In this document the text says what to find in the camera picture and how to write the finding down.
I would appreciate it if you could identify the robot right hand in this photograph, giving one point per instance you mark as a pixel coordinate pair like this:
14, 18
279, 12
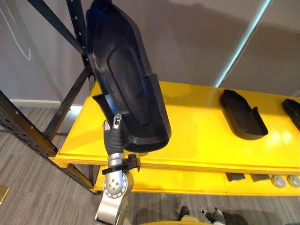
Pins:
215, 218

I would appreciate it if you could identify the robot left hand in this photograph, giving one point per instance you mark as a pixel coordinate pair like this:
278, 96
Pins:
113, 141

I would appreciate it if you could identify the black plastic housing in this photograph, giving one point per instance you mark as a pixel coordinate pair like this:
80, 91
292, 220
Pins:
243, 117
126, 77
293, 111

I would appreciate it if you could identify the robot left arm silver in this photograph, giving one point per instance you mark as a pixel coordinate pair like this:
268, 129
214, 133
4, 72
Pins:
112, 185

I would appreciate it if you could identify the yellow shelf board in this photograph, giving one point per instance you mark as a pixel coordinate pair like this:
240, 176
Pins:
178, 181
199, 140

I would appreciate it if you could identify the silver round disc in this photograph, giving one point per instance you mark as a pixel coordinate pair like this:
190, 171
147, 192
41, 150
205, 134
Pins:
294, 181
279, 181

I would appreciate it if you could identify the brown cardboard piece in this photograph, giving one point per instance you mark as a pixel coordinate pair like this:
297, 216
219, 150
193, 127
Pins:
3, 194

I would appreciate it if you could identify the black metal rack frame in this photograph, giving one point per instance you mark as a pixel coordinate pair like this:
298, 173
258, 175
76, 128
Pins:
23, 126

